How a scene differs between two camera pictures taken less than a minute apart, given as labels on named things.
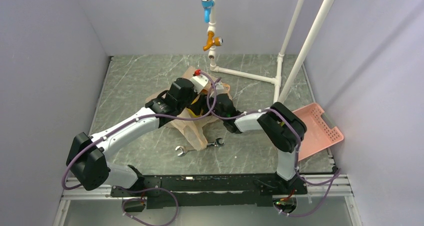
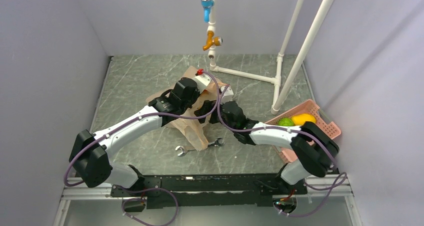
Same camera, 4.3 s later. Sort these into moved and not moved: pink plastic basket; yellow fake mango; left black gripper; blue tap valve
Moved: yellow fake mango
Not moved: left black gripper; pink plastic basket; blue tap valve
